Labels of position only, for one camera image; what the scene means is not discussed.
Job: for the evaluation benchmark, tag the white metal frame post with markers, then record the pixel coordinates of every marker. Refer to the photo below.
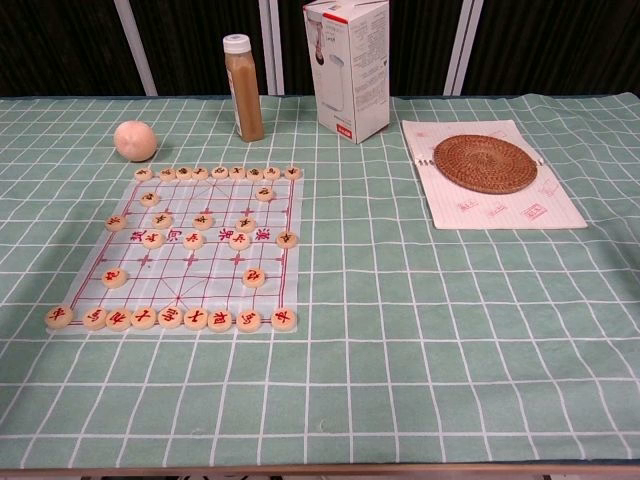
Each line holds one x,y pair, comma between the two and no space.
271,50
136,50
463,50

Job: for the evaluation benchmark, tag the white cardboard product box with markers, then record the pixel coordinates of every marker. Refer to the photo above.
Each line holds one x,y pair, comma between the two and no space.
350,70

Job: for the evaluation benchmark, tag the green checked tablecloth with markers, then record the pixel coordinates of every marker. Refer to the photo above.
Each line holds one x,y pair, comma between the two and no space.
400,350

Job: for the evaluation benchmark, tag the pink peach ball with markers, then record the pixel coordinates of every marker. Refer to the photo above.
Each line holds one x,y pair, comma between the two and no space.
135,141

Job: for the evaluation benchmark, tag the brown drink bottle white cap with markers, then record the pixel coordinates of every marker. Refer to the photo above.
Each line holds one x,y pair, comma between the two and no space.
246,90

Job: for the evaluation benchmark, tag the round woven rattan coaster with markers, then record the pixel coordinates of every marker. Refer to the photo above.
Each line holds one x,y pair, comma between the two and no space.
485,162

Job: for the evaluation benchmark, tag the translucent Chinese chess board sheet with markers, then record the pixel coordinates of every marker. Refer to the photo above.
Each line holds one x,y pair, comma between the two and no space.
220,295

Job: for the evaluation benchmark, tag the red-lettered round chess piece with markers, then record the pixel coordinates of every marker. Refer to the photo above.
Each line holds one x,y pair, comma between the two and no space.
239,241
59,317
193,240
249,321
170,318
115,278
220,320
196,318
284,318
153,240
254,277
118,319
95,318
144,318

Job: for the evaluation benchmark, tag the black background curtain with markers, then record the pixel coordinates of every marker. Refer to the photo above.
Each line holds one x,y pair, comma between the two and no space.
50,40

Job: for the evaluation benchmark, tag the white spiral notebook red stamps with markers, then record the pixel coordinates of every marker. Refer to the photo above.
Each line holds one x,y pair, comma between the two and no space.
500,217

